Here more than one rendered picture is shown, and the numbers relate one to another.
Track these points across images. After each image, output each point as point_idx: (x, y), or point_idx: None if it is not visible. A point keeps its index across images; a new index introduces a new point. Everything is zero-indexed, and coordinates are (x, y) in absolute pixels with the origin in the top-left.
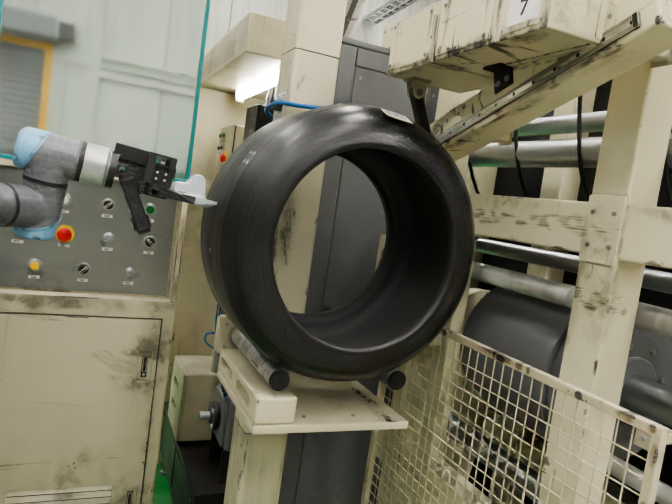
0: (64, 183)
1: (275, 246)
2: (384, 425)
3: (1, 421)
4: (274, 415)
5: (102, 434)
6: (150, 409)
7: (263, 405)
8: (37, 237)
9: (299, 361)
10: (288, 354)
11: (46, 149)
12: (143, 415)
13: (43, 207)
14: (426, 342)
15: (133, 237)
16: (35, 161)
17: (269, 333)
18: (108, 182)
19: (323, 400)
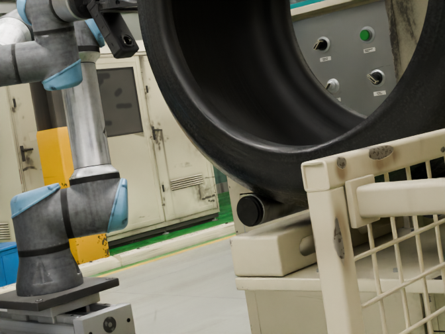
0: (56, 28)
1: (395, 29)
2: (427, 285)
3: (276, 316)
4: (253, 262)
5: None
6: (420, 310)
7: (237, 248)
8: (52, 87)
9: (244, 177)
10: (228, 169)
11: (30, 0)
12: (414, 319)
13: (42, 56)
14: (431, 116)
15: (358, 77)
16: (29, 15)
17: (197, 142)
18: (76, 12)
19: (408, 255)
